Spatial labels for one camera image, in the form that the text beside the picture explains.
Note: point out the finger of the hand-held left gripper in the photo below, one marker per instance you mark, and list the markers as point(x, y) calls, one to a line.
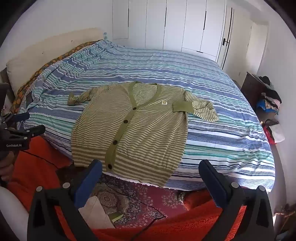
point(19, 117)
point(32, 131)

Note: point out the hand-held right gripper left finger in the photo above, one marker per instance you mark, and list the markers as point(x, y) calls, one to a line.
point(89, 180)

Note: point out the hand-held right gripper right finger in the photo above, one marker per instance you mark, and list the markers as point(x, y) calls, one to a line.
point(214, 183)

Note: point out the green striped cardigan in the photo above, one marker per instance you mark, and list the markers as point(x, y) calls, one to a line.
point(143, 129)

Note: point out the pile of clothes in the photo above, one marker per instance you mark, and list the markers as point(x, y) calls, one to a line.
point(270, 97)

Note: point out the person's left hand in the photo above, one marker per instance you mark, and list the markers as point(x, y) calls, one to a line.
point(5, 168)

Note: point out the beige paper sheet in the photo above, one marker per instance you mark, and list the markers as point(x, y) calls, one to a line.
point(97, 213)

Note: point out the orange patterned cloth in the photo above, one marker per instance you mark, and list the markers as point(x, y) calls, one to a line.
point(34, 77)

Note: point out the green book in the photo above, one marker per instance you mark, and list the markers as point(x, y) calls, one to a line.
point(116, 216)

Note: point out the red patterned rug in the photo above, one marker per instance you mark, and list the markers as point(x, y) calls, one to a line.
point(138, 201)

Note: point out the white rounded object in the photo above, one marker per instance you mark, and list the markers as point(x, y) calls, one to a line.
point(11, 213)

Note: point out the red bag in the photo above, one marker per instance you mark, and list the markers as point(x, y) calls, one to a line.
point(268, 133)

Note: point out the white bag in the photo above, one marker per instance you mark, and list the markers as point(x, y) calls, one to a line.
point(278, 133)

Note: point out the dark wooden cabinet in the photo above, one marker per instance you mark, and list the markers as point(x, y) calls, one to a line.
point(251, 88)

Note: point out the blue striped bed sheet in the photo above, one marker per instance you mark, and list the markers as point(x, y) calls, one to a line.
point(161, 67)

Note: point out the white door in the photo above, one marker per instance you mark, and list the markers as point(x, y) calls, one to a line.
point(240, 46)

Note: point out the white wardrobe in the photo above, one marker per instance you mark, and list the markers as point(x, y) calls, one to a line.
point(175, 23)

